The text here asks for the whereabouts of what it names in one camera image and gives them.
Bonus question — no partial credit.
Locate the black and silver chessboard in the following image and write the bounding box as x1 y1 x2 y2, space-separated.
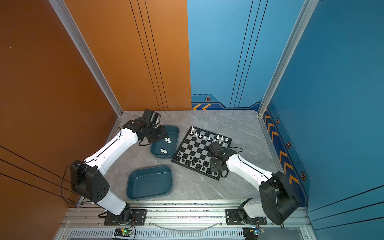
171 126 232 180

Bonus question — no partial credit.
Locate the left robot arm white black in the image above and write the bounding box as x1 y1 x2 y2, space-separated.
70 110 168 224

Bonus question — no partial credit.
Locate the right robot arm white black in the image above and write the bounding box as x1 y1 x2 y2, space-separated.
208 142 299 228

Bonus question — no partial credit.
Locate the teal tray with white pieces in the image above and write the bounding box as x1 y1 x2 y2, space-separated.
150 125 180 159

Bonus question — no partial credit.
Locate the teal tray with black pieces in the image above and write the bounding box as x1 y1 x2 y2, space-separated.
126 166 173 201

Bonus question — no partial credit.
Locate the green circuit board right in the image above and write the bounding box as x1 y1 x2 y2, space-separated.
243 228 265 240

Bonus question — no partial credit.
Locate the green circuit board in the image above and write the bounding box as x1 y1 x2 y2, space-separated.
243 228 265 240
113 228 136 240

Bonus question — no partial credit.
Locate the green circuit board left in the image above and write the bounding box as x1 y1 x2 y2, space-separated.
113 228 136 240

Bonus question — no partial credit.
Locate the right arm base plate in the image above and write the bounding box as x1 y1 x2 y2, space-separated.
225 209 267 226

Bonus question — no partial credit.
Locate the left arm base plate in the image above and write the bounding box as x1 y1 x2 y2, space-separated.
104 209 148 226

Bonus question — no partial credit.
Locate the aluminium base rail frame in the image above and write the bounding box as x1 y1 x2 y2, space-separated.
55 200 316 240

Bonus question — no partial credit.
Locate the aluminium corner post left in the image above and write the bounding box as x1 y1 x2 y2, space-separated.
49 0 123 117

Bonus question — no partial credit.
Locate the aluminium corner post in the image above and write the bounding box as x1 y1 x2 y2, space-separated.
49 0 123 117
258 0 319 117

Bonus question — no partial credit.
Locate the aluminium corner post right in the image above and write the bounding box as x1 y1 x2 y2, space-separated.
258 0 319 117

